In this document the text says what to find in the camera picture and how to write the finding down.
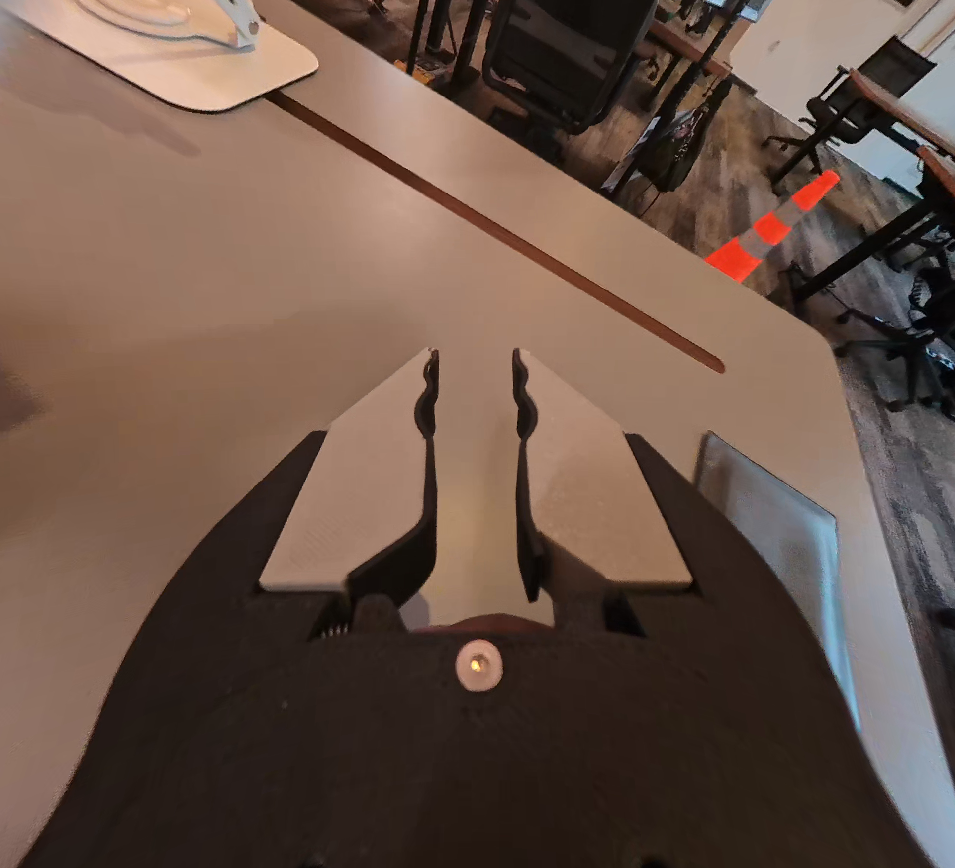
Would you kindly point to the black bag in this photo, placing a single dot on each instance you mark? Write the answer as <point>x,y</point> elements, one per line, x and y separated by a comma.
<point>679,144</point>

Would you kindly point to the silver laptop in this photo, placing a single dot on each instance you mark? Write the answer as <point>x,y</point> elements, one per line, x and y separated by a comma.
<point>776,540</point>

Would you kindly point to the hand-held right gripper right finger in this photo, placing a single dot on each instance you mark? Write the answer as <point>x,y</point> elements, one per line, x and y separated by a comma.
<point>597,502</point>

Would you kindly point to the wooden desk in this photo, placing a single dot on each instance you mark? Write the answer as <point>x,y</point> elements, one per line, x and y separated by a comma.
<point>895,107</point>

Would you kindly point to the wooden book stand white base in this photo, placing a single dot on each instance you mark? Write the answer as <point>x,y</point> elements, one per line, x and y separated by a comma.
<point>186,77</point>

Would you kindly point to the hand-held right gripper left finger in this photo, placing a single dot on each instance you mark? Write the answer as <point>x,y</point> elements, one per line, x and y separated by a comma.
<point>358,502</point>

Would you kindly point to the black office chair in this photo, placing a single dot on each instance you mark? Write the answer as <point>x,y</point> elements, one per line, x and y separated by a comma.
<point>582,2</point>
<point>921,331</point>
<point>843,114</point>

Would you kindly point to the orange traffic cone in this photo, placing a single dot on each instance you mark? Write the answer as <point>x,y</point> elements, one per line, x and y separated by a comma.
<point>735,260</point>

